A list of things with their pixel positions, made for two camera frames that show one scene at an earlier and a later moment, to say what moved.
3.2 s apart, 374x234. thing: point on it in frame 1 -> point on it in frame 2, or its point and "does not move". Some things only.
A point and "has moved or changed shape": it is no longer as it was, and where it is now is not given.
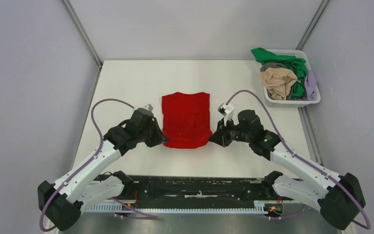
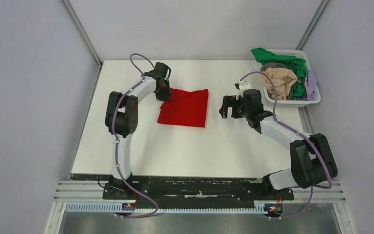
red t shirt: x=186 y=120 has moved or changed shape
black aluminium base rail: x=196 y=192 does not move
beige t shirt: x=278 y=81 does not move
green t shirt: x=289 y=62 does not move
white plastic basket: x=291 y=103 does not move
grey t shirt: x=271 y=65 does not move
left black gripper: x=159 y=138 -> x=165 y=97
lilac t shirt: x=310 y=82 does not move
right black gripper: x=220 y=136 -> x=230 y=101
